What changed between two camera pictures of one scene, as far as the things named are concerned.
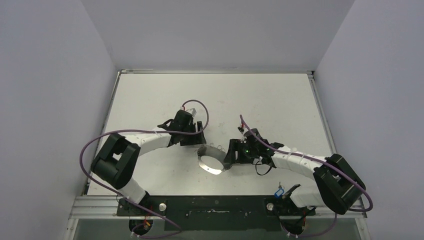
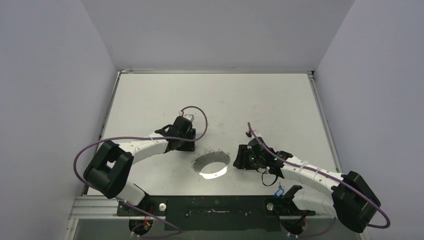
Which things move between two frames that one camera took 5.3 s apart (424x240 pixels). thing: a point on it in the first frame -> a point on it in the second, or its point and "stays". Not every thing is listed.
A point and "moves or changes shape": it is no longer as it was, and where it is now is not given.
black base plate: x=215 y=213 stays
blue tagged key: x=280 y=192 stays
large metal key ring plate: x=215 y=152 moves or changes shape
